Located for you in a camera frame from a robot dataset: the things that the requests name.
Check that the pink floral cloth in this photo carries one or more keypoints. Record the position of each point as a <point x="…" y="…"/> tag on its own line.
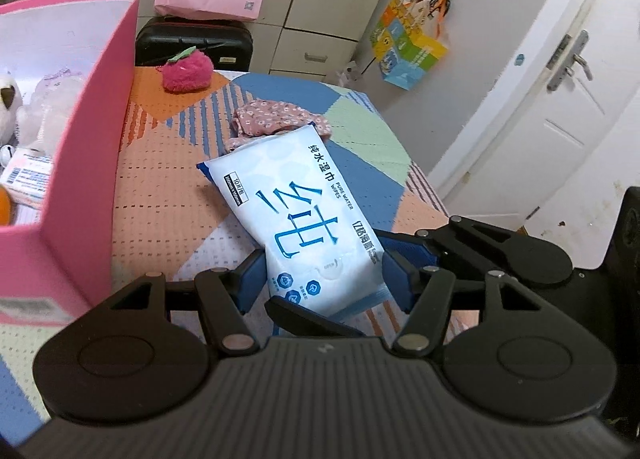
<point x="270" y="116"/>

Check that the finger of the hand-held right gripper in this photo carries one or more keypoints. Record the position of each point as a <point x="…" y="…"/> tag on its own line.
<point x="415" y="249"/>

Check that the colourful paper gift bag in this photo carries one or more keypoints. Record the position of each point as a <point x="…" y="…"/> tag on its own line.
<point x="405" y="49"/>

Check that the pink strawberry plush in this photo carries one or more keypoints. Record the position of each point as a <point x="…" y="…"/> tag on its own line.
<point x="187" y="71"/>

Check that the white door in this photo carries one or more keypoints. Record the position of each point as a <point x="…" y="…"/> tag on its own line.
<point x="550" y="149"/>

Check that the white pink labelled packet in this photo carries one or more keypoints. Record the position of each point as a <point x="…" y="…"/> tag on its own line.
<point x="25" y="179"/>

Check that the orange soft item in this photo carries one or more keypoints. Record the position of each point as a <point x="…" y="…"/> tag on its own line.
<point x="4" y="206"/>

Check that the blue white wet wipes pack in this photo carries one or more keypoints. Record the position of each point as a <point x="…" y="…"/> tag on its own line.
<point x="295" y="199"/>

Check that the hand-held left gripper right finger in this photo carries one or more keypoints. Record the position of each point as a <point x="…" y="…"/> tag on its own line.
<point x="397" y="281"/>

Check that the black suitcase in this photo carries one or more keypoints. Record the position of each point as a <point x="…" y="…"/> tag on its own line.
<point x="220" y="41"/>

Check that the pink cardboard box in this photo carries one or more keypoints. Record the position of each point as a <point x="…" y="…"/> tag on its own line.
<point x="90" y="164"/>

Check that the small white plastic object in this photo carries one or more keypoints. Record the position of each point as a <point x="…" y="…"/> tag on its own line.
<point x="350" y="73"/>

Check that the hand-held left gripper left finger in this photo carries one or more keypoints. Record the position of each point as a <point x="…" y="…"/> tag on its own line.
<point x="250" y="279"/>

